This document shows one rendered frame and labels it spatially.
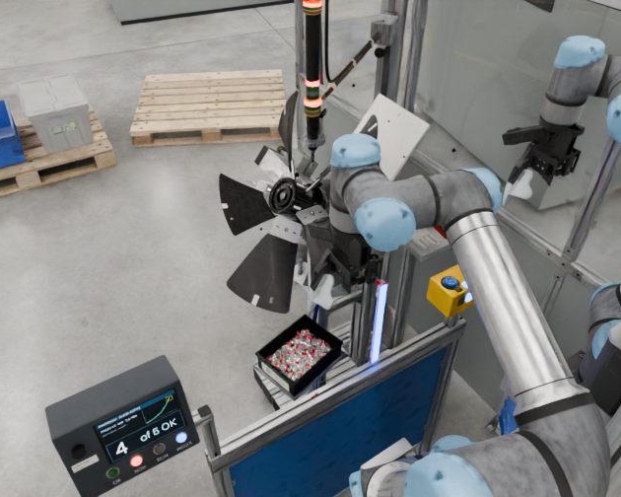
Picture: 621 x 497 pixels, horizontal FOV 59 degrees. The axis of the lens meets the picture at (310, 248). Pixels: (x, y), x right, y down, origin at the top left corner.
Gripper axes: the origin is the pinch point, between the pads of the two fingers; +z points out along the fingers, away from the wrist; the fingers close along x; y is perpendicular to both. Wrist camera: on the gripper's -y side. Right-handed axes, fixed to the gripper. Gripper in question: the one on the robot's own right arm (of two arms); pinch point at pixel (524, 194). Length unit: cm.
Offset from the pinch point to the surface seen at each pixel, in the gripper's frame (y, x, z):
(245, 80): -355, 96, 134
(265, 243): -58, -38, 40
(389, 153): -58, 9, 23
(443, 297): -13.0, -3.5, 43.7
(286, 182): -62, -27, 23
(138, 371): -19, -89, 25
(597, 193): -6.1, 45.0, 20.8
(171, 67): -449, 60, 148
